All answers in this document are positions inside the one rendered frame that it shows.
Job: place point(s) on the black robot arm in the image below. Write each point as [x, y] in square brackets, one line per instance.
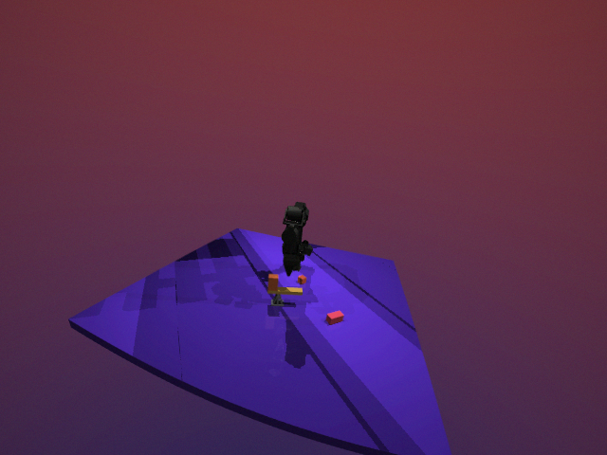
[298, 214]

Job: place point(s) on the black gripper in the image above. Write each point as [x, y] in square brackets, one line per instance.
[290, 260]

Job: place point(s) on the small red block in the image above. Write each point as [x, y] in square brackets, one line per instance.
[334, 317]

